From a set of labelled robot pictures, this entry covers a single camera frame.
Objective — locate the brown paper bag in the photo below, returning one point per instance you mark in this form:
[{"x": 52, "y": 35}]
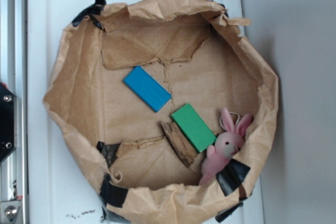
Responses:
[{"x": 194, "y": 51}]

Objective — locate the green rectangular block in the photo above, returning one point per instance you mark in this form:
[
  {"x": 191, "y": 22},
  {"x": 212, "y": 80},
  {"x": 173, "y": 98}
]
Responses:
[{"x": 193, "y": 127}]

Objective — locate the pink plush bunny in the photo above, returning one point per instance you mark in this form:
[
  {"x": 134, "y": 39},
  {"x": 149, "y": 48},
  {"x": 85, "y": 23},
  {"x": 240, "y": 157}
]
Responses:
[{"x": 226, "y": 145}]

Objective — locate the aluminium frame rail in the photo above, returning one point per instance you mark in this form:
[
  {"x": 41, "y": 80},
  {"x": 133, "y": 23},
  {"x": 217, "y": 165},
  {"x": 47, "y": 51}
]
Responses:
[{"x": 14, "y": 188}]

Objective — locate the brown wood piece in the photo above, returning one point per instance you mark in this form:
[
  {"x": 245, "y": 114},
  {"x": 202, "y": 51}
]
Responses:
[{"x": 181, "y": 145}]

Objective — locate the blue rectangular block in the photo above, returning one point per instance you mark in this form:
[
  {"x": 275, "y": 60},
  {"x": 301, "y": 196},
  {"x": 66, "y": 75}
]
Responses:
[{"x": 147, "y": 88}]

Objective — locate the black mounting plate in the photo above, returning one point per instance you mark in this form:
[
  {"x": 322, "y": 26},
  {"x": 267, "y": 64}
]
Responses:
[{"x": 8, "y": 123}]

